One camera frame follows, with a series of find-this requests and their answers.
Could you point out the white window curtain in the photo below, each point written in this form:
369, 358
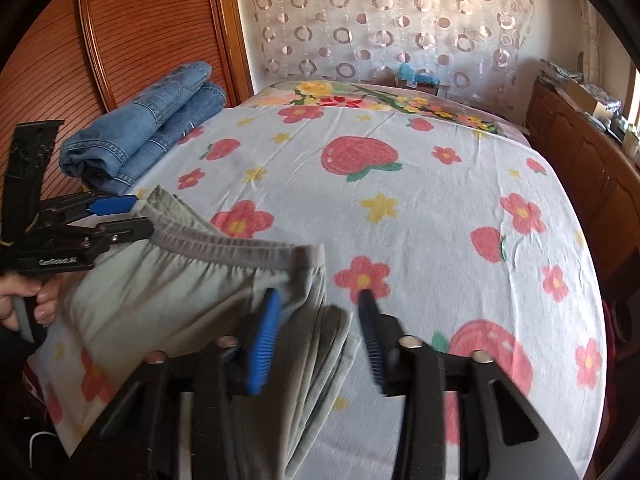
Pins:
592, 40

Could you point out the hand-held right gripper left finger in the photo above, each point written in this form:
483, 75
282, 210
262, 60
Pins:
262, 342

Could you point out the pink floral blanket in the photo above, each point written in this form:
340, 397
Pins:
340, 95

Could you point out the cardboard box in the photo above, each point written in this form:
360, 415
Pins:
585, 96

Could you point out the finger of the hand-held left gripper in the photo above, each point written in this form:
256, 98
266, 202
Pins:
130, 231
112, 205

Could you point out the wooden sideboard cabinet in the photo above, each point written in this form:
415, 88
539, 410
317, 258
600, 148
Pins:
575, 160

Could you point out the white strawberry flower blanket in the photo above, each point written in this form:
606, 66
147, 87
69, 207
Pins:
430, 210

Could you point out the folded blue jeans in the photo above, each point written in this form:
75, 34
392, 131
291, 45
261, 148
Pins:
145, 125

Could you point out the grey-green pants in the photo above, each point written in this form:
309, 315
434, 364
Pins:
170, 295

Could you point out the sheer circle-pattern curtain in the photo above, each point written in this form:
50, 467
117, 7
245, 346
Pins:
390, 15

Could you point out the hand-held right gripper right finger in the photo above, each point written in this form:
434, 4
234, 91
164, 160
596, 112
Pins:
374, 345

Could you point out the blue toy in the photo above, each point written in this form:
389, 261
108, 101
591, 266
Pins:
417, 77

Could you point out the person's left hand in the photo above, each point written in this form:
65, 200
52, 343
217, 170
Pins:
47, 305

